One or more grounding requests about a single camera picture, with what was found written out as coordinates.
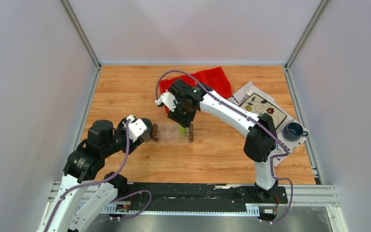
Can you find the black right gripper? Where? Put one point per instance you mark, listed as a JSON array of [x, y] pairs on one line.
[[184, 121]]

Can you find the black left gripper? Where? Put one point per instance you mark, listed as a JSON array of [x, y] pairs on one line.
[[122, 126]]

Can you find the green toothpaste tube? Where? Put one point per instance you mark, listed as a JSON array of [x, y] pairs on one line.
[[182, 130]]

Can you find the dark grey mug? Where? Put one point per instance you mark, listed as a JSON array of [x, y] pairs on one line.
[[148, 134]]

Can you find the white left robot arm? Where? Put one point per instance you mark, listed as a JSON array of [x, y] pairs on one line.
[[86, 166]]

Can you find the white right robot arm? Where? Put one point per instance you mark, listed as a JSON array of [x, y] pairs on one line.
[[259, 133]]

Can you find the clear textured acrylic tray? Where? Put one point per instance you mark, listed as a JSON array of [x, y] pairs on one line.
[[168, 134]]

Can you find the red three-compartment bin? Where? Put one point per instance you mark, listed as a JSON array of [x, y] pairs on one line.
[[215, 78]]

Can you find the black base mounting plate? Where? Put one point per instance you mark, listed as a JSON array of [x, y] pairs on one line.
[[181, 197]]

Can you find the silver fork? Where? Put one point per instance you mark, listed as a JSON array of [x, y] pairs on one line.
[[245, 97]]

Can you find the floral square plate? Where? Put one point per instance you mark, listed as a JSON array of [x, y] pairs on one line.
[[258, 105]]

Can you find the patterned white cloth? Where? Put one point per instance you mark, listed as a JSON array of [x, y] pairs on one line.
[[238, 95]]

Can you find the blue teacup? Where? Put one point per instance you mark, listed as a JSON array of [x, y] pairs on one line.
[[294, 131]]

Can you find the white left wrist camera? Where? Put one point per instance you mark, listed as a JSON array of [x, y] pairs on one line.
[[136, 127]]

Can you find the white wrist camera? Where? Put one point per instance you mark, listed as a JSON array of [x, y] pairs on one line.
[[136, 127], [166, 99]]

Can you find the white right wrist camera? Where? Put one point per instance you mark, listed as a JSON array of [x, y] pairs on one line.
[[166, 99]]

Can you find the aluminium frame rail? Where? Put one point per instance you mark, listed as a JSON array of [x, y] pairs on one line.
[[308, 199]]

